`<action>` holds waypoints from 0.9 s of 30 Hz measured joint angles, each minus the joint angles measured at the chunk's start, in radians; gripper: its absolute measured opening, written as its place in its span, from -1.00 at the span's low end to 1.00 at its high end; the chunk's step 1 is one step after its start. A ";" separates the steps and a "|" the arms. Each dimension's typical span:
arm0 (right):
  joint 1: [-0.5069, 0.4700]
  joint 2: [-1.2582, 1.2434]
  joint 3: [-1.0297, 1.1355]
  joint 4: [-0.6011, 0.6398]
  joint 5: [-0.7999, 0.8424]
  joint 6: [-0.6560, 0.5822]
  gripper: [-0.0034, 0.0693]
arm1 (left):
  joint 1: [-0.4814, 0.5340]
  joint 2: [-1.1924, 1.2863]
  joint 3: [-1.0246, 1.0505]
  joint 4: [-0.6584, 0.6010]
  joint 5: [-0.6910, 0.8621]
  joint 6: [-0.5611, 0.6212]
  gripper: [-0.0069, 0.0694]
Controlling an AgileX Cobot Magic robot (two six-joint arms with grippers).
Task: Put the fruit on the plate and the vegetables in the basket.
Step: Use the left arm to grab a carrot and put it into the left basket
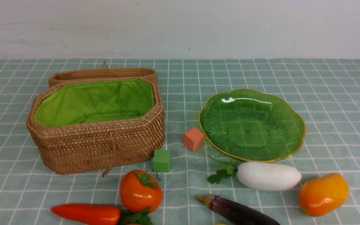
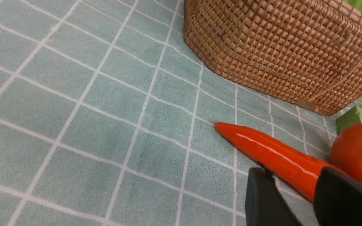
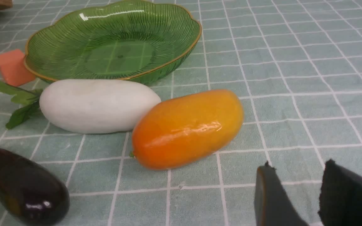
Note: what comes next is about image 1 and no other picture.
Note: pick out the orange persimmon with leaf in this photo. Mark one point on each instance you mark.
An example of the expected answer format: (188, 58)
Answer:
(140, 191)

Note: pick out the red-orange carrot with leaves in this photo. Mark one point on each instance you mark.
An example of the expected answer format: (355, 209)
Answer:
(100, 215)

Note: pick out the orange foam cube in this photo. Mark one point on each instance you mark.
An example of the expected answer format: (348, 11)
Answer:
(193, 139)

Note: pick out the green foam cube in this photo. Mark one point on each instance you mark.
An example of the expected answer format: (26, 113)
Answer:
(161, 161)

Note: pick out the green glass leaf plate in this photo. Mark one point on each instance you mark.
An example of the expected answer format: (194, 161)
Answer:
(248, 125)

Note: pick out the woven wicker basket lid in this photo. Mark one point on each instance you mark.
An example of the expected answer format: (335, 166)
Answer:
(105, 72)

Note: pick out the woven wicker basket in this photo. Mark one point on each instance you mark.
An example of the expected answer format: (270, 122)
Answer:
(98, 123)

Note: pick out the white radish with leaves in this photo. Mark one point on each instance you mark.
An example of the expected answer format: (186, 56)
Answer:
(256, 175)

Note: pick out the purple eggplant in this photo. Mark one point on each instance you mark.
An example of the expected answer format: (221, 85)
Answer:
(235, 212)

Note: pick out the orange mango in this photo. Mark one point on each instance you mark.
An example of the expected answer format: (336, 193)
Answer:
(320, 196)

